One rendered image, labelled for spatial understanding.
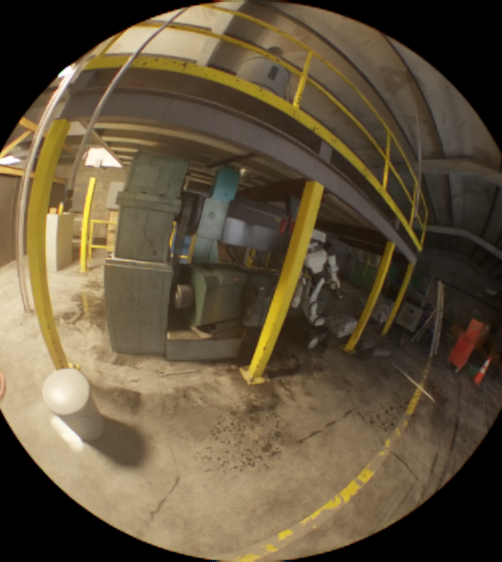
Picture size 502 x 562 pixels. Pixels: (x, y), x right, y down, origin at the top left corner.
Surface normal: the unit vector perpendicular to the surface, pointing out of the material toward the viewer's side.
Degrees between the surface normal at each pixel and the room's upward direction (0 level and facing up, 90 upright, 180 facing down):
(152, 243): 90
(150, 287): 90
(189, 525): 0
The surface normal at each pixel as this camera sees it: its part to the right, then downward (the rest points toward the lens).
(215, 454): 0.25, -0.93
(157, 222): 0.43, 0.35
